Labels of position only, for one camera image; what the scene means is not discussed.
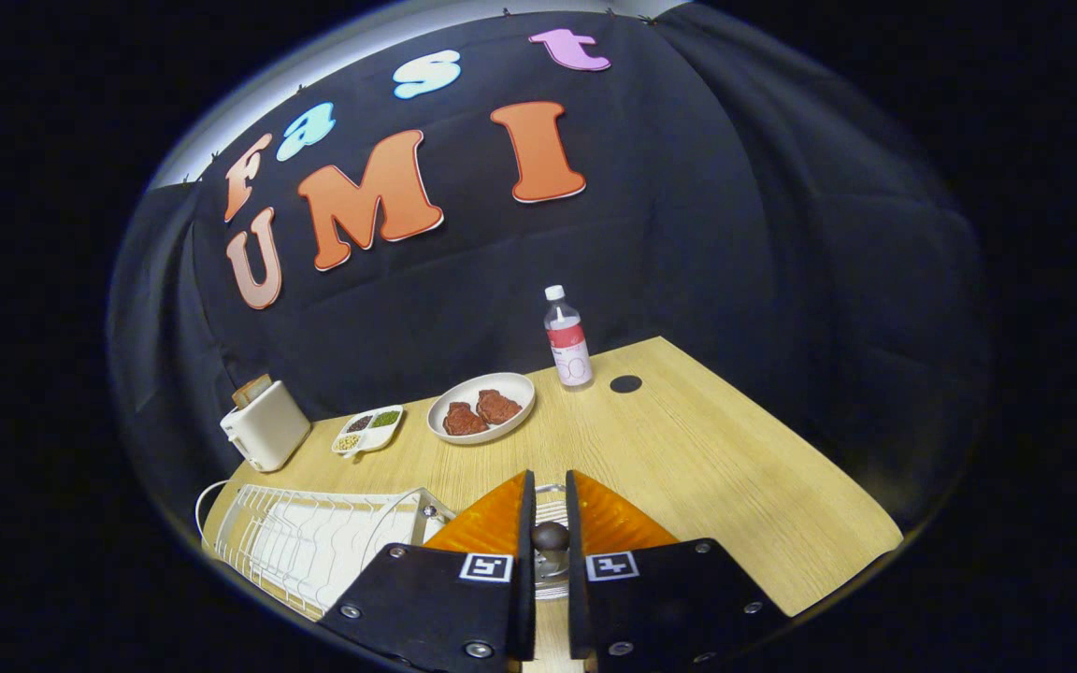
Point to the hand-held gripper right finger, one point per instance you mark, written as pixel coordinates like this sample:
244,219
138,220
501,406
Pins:
576,608

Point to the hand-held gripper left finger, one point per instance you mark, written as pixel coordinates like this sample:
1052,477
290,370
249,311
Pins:
527,608

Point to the white divided dish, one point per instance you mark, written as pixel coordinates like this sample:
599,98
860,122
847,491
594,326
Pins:
378,437

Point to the white round plate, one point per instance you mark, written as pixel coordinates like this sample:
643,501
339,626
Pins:
501,381

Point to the red meat piece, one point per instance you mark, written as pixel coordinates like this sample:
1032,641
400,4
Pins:
498,408
464,421

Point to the black round table grommet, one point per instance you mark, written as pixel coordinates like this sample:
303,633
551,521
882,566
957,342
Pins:
625,384

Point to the green beans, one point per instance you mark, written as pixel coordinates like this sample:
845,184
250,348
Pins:
386,418

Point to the yellow beans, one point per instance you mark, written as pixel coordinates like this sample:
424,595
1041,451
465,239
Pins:
346,442

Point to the dark brown beans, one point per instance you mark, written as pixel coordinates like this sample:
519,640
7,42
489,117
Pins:
359,422

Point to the red-labelled water bottle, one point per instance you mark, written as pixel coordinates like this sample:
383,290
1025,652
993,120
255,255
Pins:
571,350

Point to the white toaster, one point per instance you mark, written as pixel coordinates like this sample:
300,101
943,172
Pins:
267,435

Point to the brown toast slice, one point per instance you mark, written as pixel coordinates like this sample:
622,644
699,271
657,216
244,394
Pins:
251,391

